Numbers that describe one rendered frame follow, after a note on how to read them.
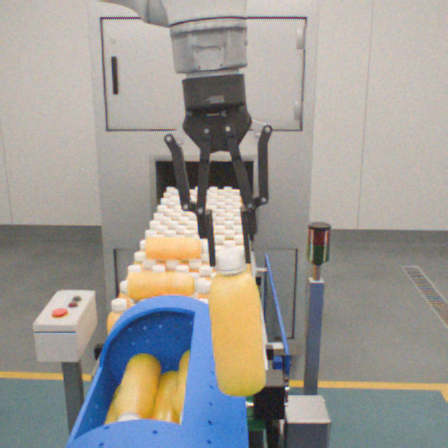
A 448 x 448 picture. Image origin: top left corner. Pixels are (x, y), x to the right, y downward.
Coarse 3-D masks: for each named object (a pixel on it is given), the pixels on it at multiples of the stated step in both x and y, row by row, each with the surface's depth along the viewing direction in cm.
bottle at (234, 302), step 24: (216, 288) 70; (240, 288) 69; (216, 312) 70; (240, 312) 69; (216, 336) 71; (240, 336) 70; (216, 360) 73; (240, 360) 71; (216, 384) 75; (240, 384) 72; (264, 384) 74
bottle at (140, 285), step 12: (132, 276) 137; (144, 276) 137; (156, 276) 137; (168, 276) 138; (180, 276) 138; (192, 276) 140; (132, 288) 136; (144, 288) 136; (156, 288) 136; (168, 288) 136; (180, 288) 137; (192, 288) 138
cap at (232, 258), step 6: (216, 252) 71; (222, 252) 71; (228, 252) 71; (234, 252) 70; (240, 252) 70; (216, 258) 70; (222, 258) 69; (228, 258) 69; (234, 258) 69; (240, 258) 69; (216, 264) 70; (222, 264) 69; (228, 264) 69; (234, 264) 69; (240, 264) 69
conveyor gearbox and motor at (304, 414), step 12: (288, 396) 138; (300, 396) 138; (312, 396) 138; (288, 408) 133; (300, 408) 133; (312, 408) 133; (324, 408) 133; (288, 420) 129; (300, 420) 129; (312, 420) 129; (324, 420) 129; (288, 432) 129; (300, 432) 129; (312, 432) 129; (324, 432) 129; (288, 444) 130; (300, 444) 130; (312, 444) 130; (324, 444) 130
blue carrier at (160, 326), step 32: (128, 320) 103; (160, 320) 108; (192, 320) 108; (128, 352) 111; (160, 352) 111; (192, 352) 88; (96, 384) 100; (192, 384) 79; (96, 416) 98; (192, 416) 72; (224, 416) 77
